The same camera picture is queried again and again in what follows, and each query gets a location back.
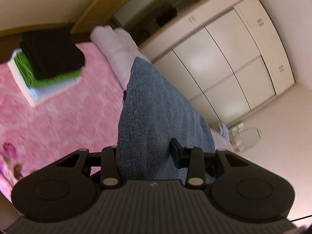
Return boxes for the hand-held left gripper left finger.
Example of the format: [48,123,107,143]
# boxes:
[56,145,122,189]

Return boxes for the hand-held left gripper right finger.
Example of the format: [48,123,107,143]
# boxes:
[170,138,252,188]

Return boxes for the blue denim jeans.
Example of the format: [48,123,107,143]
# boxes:
[91,57,216,183]

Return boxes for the light blue cloth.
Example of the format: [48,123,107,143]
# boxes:
[216,123,230,137]

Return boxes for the pink floral bed blanket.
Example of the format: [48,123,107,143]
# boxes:
[0,41,127,198]

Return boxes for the white folded garment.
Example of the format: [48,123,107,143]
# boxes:
[34,77,82,103]

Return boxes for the light blue folded garment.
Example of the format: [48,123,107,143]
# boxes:
[28,89,41,102]

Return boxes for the beige wardrobe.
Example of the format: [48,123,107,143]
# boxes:
[139,0,297,128]

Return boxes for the striped pale quilt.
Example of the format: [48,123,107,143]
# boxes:
[90,25,153,91]

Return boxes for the cream folded garment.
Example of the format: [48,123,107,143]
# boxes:
[7,49,37,107]

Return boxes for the black folded garment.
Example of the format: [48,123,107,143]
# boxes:
[19,26,86,81]

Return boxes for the brown wooden door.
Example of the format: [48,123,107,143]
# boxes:
[0,0,230,44]

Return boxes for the black cable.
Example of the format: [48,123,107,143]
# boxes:
[290,215,312,223]

